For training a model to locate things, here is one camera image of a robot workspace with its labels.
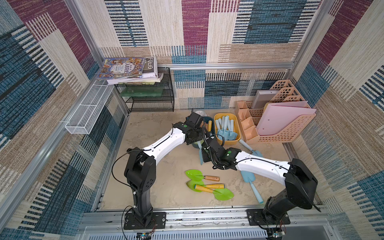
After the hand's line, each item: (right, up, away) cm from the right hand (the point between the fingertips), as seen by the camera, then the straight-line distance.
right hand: (203, 151), depth 85 cm
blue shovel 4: (+20, +16, +25) cm, 35 cm away
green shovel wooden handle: (-3, -15, +3) cm, 15 cm away
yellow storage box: (+23, +20, +24) cm, 39 cm away
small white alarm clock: (0, +23, +31) cm, 38 cm away
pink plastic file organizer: (+33, +19, +21) cm, 43 cm away
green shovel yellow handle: (+9, -22, -4) cm, 24 cm away
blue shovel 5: (-2, +1, -9) cm, 9 cm away
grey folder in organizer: (+41, +33, +18) cm, 56 cm away
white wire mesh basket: (-72, +20, +9) cm, 75 cm away
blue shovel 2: (+12, +15, +23) cm, 30 cm away
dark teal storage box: (+3, +18, +26) cm, 32 cm away
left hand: (-1, +8, +4) cm, 9 cm away
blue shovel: (+16, +9, +18) cm, 26 cm away
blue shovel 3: (+21, +7, +18) cm, 28 cm away
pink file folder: (+45, +19, +5) cm, 49 cm away
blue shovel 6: (+33, -3, +11) cm, 35 cm away
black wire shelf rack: (-32, +35, +31) cm, 57 cm away
